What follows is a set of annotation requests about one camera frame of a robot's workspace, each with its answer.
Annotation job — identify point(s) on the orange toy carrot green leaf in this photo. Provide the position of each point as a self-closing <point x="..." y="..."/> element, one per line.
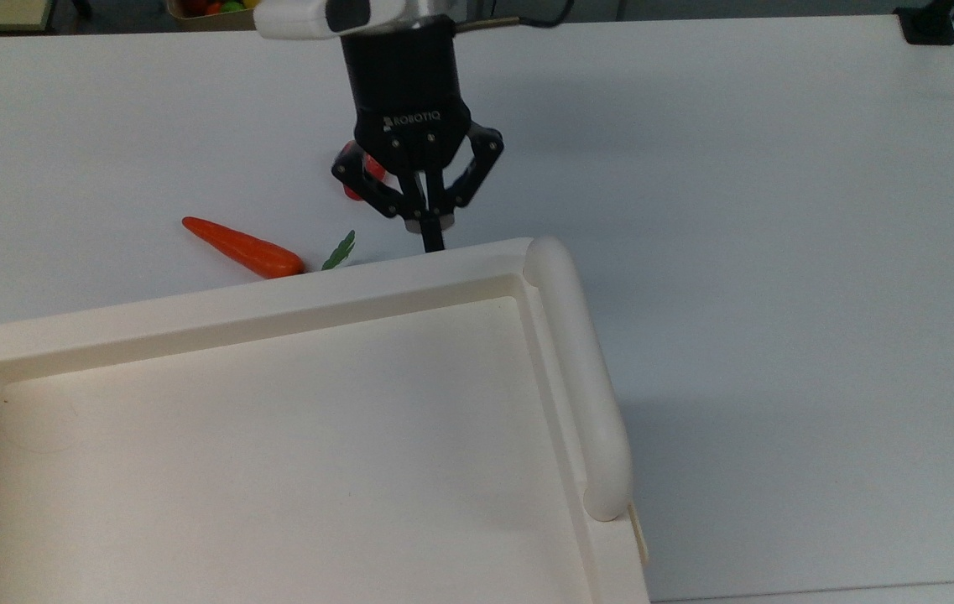
<point x="246" y="248"/>

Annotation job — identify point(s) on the cream rounded cabinet rail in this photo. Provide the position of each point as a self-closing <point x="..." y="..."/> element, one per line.
<point x="581" y="377"/>

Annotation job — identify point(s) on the cream plastic drawer tray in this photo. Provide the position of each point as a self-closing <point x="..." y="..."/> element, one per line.
<point x="275" y="453"/>

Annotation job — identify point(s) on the cardboard box of toy fruit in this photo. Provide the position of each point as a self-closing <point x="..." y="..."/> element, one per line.
<point x="208" y="18"/>

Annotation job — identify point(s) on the black table clamp mount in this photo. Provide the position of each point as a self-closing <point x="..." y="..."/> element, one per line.
<point x="928" y="27"/>

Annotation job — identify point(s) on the red toy strawberry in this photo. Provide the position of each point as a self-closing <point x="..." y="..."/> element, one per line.
<point x="376" y="168"/>

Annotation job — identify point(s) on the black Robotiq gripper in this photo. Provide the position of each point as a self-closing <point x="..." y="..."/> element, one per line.
<point x="403" y="92"/>

